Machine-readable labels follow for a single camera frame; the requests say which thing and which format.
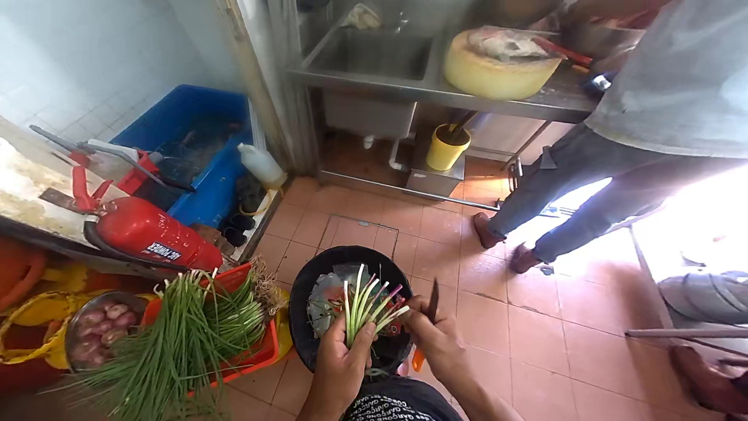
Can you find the red fire extinguisher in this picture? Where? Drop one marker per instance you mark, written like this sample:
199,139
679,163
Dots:
155,231

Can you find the grey round container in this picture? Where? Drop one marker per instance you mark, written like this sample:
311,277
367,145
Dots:
704,298

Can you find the small yellow bucket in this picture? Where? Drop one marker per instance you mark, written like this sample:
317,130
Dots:
447,152

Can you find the person's left hand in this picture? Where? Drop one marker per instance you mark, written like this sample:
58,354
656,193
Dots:
341,358

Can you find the person's left thumb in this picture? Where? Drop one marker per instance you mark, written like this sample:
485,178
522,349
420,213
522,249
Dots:
364,341

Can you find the steel box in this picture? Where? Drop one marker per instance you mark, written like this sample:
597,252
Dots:
435,181

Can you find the person's right forearm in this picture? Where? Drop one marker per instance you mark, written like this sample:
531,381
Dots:
482,397

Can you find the wooden post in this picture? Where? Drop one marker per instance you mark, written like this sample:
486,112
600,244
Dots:
257,76

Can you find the pile of shallots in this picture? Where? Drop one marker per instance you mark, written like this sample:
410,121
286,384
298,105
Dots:
102,324

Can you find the pile of plastic scraps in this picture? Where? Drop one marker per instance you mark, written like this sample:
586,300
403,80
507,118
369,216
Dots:
324,295

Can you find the yellow plastic basket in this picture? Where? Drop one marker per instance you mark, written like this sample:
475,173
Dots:
35,318

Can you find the trimmed spring onion bunch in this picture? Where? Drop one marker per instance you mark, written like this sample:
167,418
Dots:
364,304

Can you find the steel sink counter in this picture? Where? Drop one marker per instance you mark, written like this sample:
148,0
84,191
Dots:
374,79

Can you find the person's left forearm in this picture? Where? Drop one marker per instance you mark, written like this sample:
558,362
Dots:
331,394

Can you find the yellow plastic stool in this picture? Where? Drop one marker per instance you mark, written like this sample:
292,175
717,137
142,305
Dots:
284,324

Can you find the person's left fingers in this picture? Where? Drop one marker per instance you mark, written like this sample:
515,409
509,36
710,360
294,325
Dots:
335,331

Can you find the steel bowl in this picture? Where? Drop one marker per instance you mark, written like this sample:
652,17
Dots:
73,336

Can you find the white drain pipe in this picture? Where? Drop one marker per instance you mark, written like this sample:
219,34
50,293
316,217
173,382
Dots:
395,158

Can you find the round yellow chopping block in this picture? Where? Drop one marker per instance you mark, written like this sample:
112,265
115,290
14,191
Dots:
496,73

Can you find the red plastic basket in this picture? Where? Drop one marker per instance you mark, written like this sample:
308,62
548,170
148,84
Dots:
272,345

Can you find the crumpled cloth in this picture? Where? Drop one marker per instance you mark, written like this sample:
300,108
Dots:
362,16

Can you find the pair of black sandals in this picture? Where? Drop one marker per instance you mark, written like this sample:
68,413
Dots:
235,231

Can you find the blue plastic tub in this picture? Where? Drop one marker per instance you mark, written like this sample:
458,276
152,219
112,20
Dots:
201,196

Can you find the white plastic jug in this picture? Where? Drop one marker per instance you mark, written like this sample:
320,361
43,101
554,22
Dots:
263,165

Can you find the black round tub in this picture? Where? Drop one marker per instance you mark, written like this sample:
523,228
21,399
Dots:
305,280

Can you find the pile of green spring onions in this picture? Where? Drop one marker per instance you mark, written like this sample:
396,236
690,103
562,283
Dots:
175,345

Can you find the person's right fingers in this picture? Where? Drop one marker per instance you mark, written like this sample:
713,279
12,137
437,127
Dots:
416,317

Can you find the person's right hand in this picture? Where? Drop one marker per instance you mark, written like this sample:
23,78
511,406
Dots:
439,342

